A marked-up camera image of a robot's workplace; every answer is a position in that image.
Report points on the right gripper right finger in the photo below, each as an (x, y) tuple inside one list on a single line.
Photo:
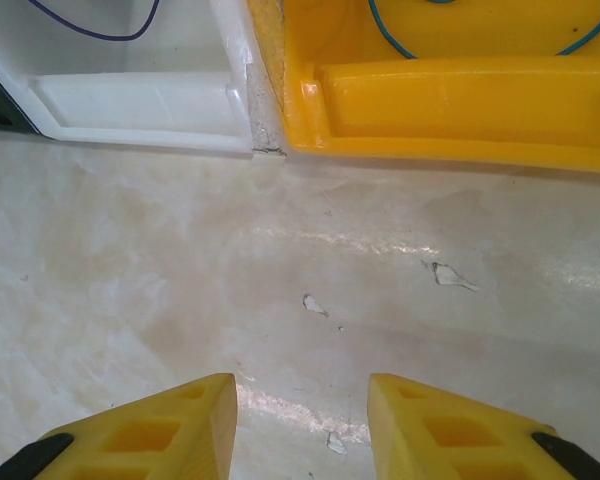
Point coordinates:
[(430, 430)]

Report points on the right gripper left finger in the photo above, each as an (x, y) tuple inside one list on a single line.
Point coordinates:
[(180, 425)]

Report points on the white plastic bin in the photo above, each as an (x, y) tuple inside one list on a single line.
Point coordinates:
[(140, 105)]

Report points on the yellow plastic bin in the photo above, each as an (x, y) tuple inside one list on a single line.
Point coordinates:
[(455, 105)]

